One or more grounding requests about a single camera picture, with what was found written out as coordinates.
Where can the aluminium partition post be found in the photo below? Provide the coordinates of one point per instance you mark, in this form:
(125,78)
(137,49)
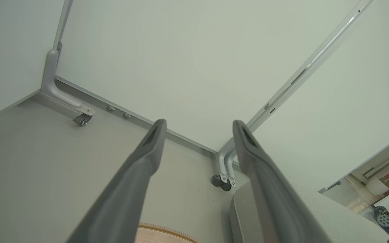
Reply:
(316,57)
(62,23)

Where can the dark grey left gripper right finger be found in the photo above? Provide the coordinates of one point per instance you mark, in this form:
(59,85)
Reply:
(268,195)

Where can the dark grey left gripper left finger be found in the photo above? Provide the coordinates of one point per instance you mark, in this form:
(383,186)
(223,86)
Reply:
(123,189)

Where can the cream perforated laundry basket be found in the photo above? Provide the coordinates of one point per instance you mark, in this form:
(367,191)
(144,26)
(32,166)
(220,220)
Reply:
(154,236)

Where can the grey fabric sofa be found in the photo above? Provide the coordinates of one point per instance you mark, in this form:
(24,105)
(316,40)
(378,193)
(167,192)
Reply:
(343,219)

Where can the black caster wheel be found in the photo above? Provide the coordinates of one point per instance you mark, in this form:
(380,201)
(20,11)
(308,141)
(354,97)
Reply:
(82,119)
(226,186)
(216,180)

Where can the small metal levelling foot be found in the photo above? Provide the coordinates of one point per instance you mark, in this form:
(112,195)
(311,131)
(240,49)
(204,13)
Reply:
(111,108)
(127,115)

